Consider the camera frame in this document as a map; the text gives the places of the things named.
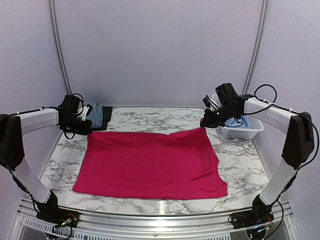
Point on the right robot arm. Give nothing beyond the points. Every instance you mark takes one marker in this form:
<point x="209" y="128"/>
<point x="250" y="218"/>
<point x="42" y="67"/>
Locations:
<point x="299" y="142"/>

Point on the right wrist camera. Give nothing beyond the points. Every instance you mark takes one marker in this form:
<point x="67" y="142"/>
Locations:
<point x="209" y="103"/>

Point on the white plastic laundry basket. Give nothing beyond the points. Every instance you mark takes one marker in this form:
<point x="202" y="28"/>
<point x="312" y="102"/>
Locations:
<point x="256" y="126"/>

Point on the right wall aluminium profile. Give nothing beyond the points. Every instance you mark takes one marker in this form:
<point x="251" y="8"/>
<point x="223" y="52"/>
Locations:
<point x="258" y="43"/>

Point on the left wall aluminium profile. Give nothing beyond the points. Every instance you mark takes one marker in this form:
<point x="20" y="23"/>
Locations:
<point x="58" y="46"/>

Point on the magenta t-shirt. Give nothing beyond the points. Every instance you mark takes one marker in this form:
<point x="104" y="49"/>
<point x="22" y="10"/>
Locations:
<point x="140" y="165"/>

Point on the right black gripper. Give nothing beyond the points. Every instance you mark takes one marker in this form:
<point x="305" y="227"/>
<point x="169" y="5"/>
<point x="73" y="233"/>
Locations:
<point x="208" y="121"/>

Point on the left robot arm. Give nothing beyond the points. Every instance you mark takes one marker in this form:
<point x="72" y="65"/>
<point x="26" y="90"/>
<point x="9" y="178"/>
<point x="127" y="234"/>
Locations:
<point x="28" y="136"/>

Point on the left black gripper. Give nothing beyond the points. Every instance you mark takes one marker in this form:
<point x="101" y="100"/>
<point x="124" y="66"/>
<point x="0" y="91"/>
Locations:
<point x="86" y="129"/>

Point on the folded black garment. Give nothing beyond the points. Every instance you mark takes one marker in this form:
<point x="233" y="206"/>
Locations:
<point x="107" y="114"/>

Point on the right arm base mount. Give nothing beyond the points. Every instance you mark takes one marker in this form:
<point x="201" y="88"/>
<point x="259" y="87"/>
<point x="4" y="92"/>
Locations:
<point x="244" y="219"/>

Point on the folded light blue jeans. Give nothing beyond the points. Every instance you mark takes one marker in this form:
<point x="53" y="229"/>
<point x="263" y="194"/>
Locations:
<point x="96" y="114"/>

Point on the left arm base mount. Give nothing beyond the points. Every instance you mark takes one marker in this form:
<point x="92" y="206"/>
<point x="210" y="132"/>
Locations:
<point x="66" y="217"/>

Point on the wall aluminium profile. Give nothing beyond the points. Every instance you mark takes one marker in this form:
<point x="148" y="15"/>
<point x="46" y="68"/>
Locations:
<point x="58" y="46"/>
<point x="258" y="43"/>

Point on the light blue shirt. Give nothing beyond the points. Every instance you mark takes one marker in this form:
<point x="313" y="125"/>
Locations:
<point x="243" y="122"/>

